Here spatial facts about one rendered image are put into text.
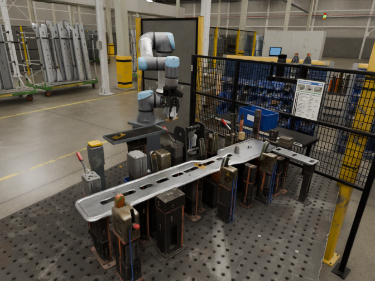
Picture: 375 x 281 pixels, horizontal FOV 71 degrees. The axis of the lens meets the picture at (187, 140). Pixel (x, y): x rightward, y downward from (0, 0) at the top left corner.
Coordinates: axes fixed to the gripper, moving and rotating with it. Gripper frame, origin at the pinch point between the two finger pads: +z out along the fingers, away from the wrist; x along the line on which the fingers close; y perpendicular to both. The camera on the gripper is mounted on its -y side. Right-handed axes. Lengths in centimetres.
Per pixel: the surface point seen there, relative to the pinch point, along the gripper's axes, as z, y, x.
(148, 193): 23, 42, 19
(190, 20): -47, -220, -141
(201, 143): 18.7, -14.9, 13.7
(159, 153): 17.4, 15.4, 3.8
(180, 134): 12.0, -5.4, 3.4
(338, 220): 80, -84, 105
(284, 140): 20, -63, 54
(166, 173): 24.2, 20.9, 13.6
